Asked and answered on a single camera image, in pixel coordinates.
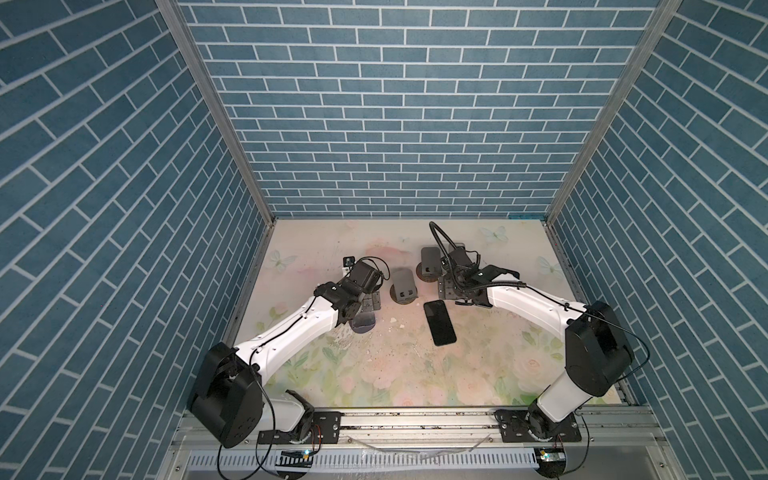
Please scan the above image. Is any black phone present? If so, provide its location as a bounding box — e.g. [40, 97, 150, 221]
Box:
[423, 300, 457, 347]

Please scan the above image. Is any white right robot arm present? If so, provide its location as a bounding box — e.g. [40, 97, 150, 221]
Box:
[440, 246, 634, 441]

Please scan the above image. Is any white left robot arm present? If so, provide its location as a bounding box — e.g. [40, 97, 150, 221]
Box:
[187, 257, 391, 448]

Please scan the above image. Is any left controller board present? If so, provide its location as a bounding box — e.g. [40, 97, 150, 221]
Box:
[274, 450, 316, 480]

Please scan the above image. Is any controller board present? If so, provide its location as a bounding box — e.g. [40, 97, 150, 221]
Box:
[274, 450, 316, 480]
[533, 447, 567, 479]

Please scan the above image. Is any right controller board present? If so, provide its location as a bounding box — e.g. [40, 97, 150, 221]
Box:
[533, 447, 567, 479]

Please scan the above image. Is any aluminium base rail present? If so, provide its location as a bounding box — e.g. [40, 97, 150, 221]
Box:
[167, 404, 667, 448]

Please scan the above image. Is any aluminium right corner post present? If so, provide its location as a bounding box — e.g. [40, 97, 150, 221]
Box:
[543, 0, 682, 230]

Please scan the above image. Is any aluminium corner post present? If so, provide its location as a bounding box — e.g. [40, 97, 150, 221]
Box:
[543, 0, 682, 230]
[156, 0, 275, 228]

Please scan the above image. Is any aluminium left corner post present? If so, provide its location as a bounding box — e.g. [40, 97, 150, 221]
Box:
[156, 0, 275, 228]

